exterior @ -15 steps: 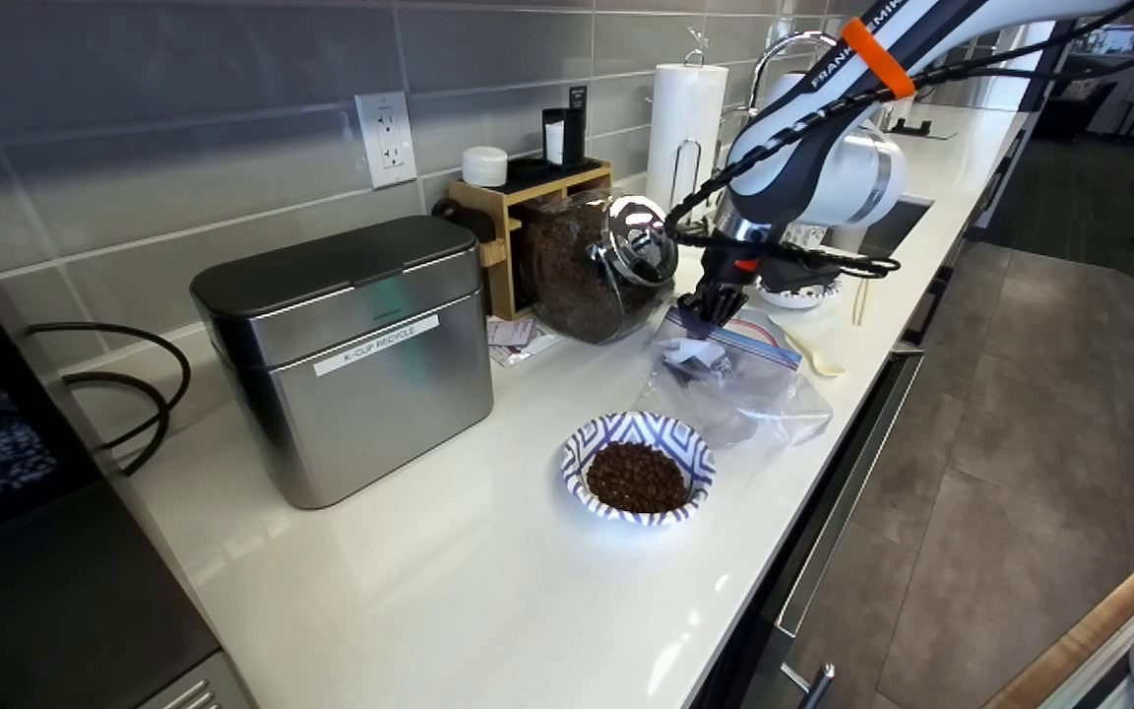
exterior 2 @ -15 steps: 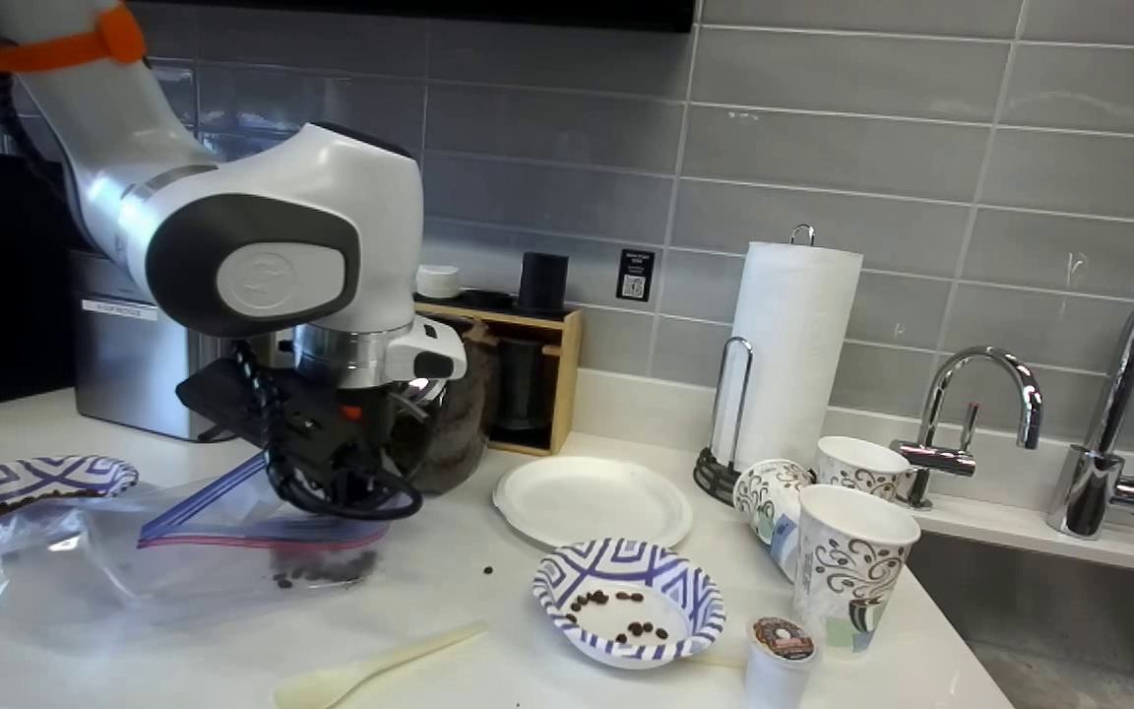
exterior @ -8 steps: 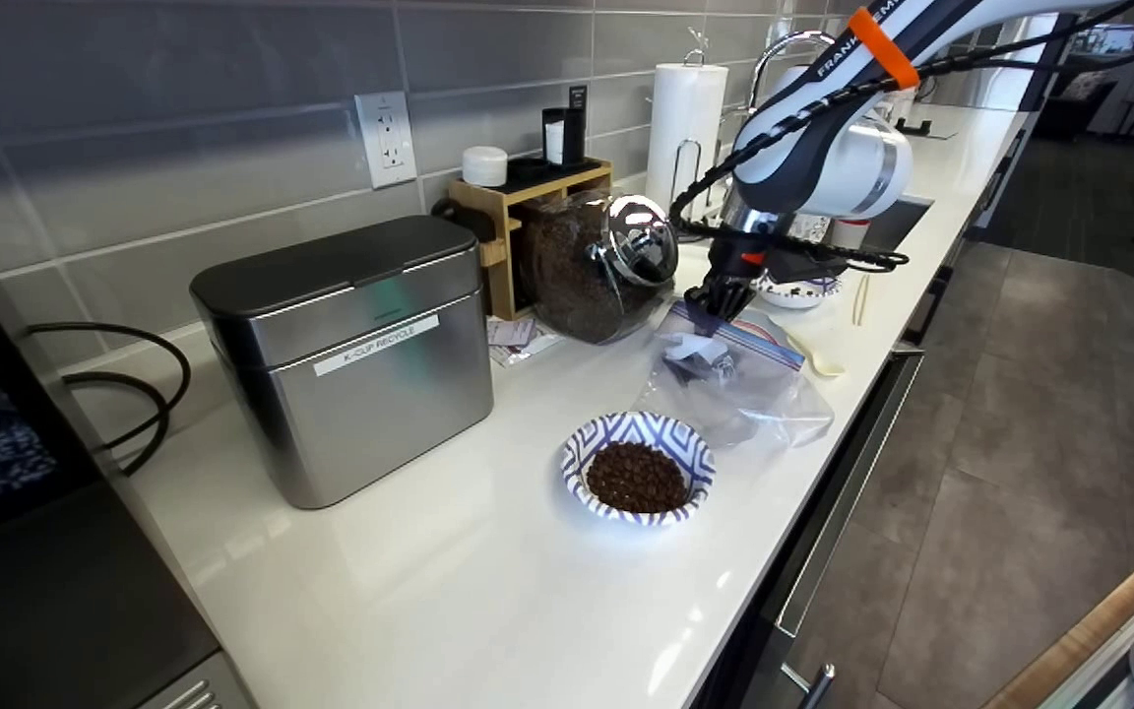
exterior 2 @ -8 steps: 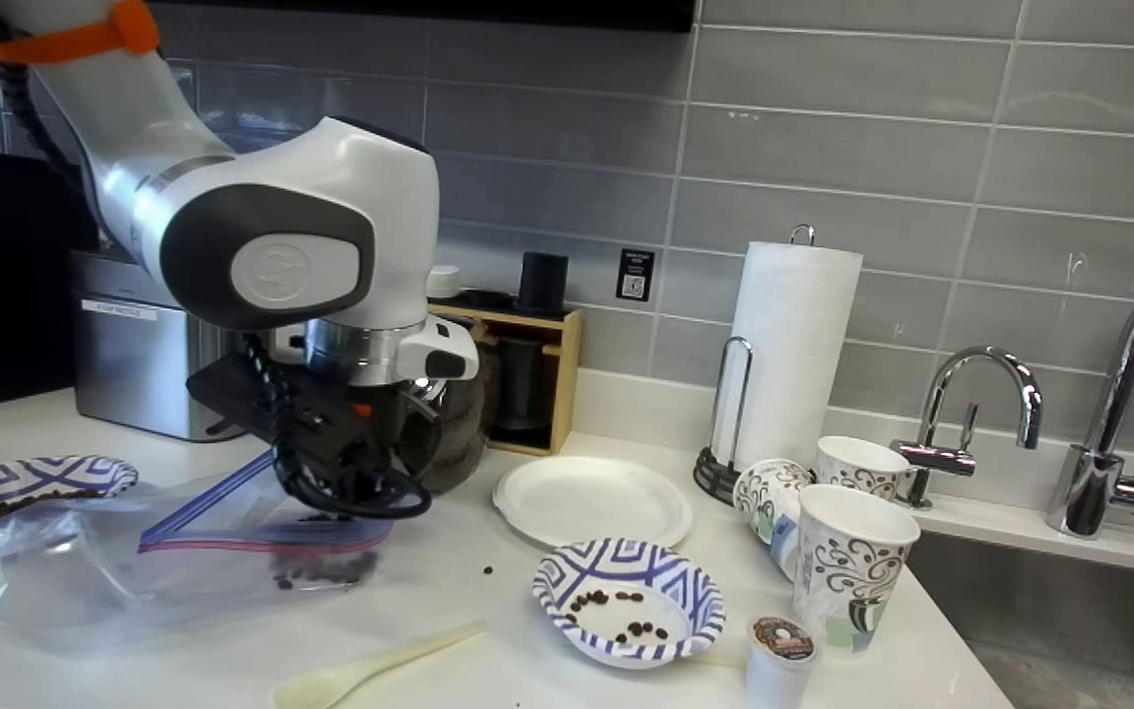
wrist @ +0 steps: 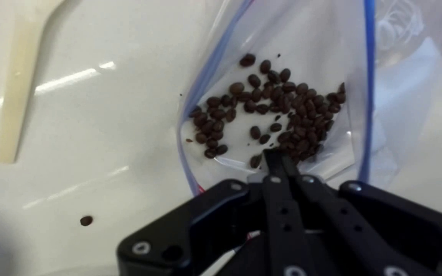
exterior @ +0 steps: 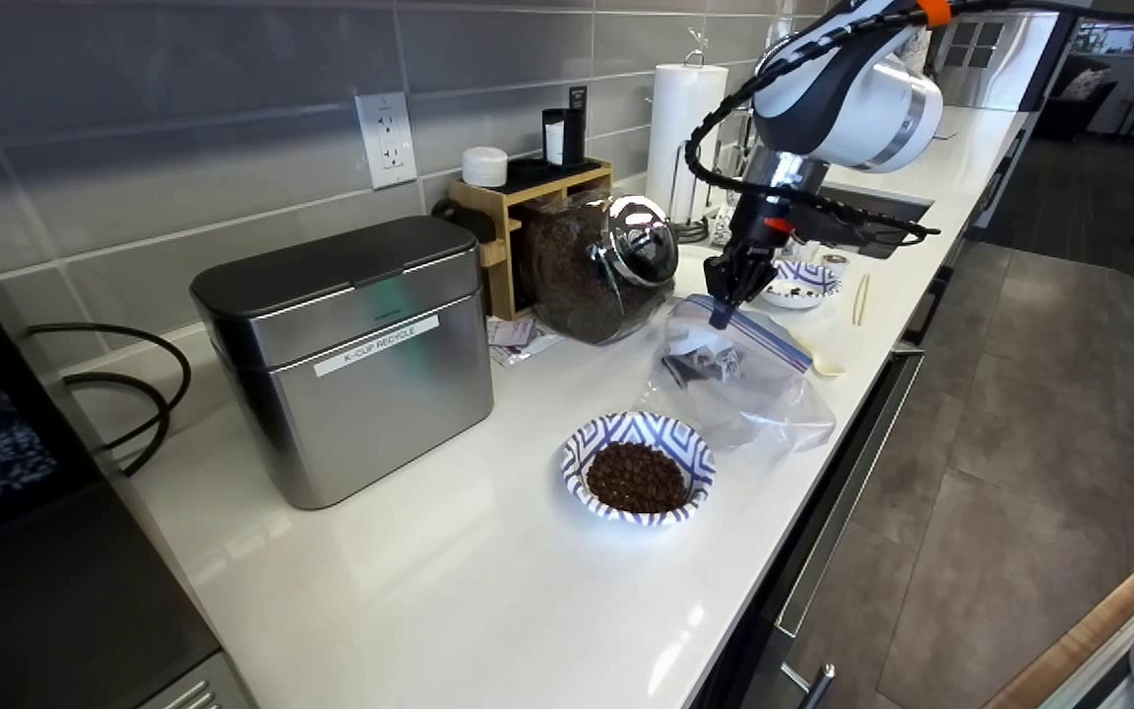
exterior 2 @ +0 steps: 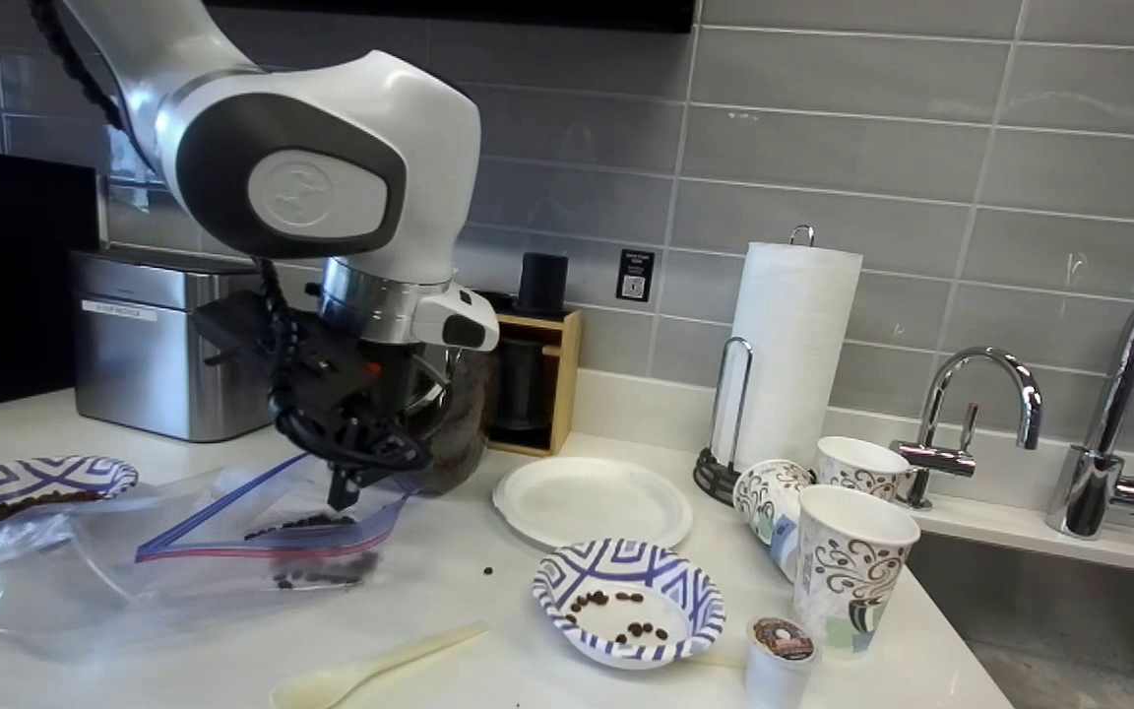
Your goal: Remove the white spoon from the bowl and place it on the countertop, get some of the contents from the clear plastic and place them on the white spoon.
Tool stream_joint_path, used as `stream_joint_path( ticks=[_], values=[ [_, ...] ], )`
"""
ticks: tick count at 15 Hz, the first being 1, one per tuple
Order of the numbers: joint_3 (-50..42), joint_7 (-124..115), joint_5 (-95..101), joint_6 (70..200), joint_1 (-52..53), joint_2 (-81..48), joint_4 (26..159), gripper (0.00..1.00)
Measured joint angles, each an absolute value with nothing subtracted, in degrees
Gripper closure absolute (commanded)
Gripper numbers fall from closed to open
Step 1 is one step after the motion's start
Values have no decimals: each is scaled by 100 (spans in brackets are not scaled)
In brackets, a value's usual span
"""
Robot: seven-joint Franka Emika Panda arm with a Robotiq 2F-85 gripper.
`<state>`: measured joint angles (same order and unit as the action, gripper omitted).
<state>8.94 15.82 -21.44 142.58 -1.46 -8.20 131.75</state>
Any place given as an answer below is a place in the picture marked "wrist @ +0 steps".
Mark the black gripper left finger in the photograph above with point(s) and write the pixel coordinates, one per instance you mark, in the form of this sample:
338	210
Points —
210	230

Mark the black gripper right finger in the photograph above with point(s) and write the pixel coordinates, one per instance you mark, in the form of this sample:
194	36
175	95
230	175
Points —
384	230

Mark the coffee beans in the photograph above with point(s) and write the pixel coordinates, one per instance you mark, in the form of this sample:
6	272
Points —
292	108

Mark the white plastic spoon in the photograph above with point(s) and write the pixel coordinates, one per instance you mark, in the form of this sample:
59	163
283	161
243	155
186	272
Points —
23	77

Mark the loose coffee bean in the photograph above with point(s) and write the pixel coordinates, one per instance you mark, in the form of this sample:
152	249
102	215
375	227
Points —
86	220

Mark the clear zip plastic bag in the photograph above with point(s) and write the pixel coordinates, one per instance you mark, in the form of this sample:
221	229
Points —
307	36

